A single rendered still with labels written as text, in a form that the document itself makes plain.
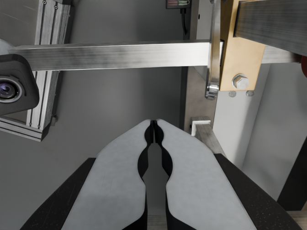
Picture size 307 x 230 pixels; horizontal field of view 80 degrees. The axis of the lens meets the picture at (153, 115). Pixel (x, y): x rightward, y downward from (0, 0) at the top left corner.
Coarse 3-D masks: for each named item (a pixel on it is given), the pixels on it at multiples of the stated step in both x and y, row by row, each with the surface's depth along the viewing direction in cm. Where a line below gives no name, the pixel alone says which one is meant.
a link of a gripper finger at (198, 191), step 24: (168, 144) 10; (192, 144) 9; (168, 168) 9; (192, 168) 8; (216, 168) 8; (168, 192) 7; (192, 192) 7; (216, 192) 7; (168, 216) 7; (192, 216) 6; (216, 216) 6; (240, 216) 6
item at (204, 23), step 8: (200, 0) 34; (208, 0) 29; (200, 8) 34; (208, 8) 30; (200, 16) 35; (208, 16) 30; (200, 24) 35; (208, 24) 30; (200, 32) 35; (208, 32) 30; (200, 72) 36
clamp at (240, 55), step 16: (240, 0) 21; (224, 16) 23; (224, 32) 23; (224, 48) 24; (240, 48) 23; (256, 48) 23; (224, 64) 24; (240, 64) 24; (256, 64) 24; (224, 80) 25; (256, 80) 25
